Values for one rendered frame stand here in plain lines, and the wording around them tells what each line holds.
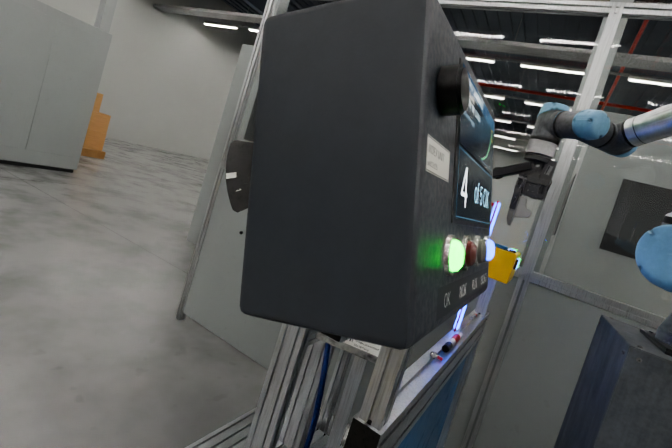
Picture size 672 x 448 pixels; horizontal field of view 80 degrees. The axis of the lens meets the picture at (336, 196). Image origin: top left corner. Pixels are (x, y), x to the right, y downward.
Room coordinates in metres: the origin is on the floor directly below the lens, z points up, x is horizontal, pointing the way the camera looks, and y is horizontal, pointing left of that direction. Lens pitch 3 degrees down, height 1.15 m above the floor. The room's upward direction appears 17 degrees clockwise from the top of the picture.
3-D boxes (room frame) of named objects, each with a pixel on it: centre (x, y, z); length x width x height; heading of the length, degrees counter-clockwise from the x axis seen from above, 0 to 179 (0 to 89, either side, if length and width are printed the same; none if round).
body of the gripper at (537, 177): (1.16, -0.53, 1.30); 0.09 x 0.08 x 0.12; 61
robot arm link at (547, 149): (1.16, -0.53, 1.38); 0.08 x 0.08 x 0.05
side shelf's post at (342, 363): (1.66, -0.24, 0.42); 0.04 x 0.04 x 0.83; 61
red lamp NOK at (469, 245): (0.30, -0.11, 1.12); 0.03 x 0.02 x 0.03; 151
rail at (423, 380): (0.86, -0.34, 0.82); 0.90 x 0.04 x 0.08; 151
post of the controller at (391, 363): (0.49, -0.13, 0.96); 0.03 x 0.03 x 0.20; 61
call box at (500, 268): (1.21, -0.53, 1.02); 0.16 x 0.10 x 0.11; 151
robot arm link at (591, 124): (1.07, -0.58, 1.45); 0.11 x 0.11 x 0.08; 20
